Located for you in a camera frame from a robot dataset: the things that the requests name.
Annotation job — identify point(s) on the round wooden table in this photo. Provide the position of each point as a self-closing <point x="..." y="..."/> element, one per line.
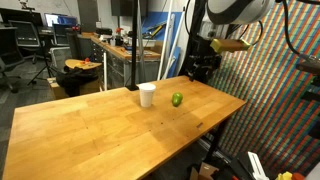
<point x="80" y="63"/>

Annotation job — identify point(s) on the black vertical pole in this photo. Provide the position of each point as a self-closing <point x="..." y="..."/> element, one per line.
<point x="134" y="40"/>

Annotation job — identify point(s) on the green plastic pear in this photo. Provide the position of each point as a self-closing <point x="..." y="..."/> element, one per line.
<point x="177" y="99"/>

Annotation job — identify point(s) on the white flat device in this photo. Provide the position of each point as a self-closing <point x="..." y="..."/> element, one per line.
<point x="257" y="166"/>

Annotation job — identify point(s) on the computer monitor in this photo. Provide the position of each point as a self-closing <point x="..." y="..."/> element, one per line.
<point x="60" y="19"/>

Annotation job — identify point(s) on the small open cardboard box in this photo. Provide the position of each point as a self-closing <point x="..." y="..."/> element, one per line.
<point x="206" y="170"/>

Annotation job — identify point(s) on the black bag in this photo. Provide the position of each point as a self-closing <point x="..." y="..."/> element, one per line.
<point x="75" y="80"/>

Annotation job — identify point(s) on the yellow crumpled object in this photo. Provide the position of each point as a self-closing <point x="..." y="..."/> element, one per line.
<point x="284" y="176"/>

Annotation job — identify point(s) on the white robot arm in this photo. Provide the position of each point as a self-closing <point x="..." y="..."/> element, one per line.
<point x="233" y="10"/>

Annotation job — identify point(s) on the thin white post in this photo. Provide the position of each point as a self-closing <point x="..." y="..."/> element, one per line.
<point x="105" y="71"/>

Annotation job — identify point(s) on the black table leg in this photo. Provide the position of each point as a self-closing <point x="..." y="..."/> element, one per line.
<point x="216" y="140"/>

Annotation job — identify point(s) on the cardboard box under bag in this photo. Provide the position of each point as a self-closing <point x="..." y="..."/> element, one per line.
<point x="56" y="89"/>

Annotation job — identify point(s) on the white pipe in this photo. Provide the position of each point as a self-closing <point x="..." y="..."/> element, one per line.
<point x="165" y="36"/>
<point x="176" y="40"/>

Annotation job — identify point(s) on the yellow green block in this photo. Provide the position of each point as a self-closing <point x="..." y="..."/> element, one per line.
<point x="230" y="45"/>

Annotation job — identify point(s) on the black equipment stand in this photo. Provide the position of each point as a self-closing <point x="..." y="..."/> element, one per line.
<point x="311" y="86"/>

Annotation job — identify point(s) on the black tripod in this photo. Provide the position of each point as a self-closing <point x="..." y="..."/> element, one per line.
<point x="46" y="68"/>

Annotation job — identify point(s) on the grey cabinet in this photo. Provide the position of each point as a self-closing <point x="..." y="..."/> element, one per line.
<point x="60" y="56"/>

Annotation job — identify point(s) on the blue board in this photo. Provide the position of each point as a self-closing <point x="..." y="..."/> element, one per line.
<point x="156" y="18"/>

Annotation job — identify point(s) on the grey mesh office chair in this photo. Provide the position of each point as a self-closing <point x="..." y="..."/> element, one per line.
<point x="26" y="33"/>

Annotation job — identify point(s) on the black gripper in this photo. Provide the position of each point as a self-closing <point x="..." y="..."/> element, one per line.
<point x="206" y="65"/>

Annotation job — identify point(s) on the wooden workbench with grey drawers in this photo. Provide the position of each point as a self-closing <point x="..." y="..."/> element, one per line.
<point x="116" y="63"/>

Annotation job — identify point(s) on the white paper cup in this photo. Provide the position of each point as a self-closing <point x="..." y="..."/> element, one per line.
<point x="147" y="95"/>

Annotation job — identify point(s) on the black box on workbench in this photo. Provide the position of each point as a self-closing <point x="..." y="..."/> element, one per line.
<point x="104" y="31"/>

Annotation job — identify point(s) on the multicolour patterned backdrop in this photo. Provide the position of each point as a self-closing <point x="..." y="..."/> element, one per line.
<point x="266" y="100"/>

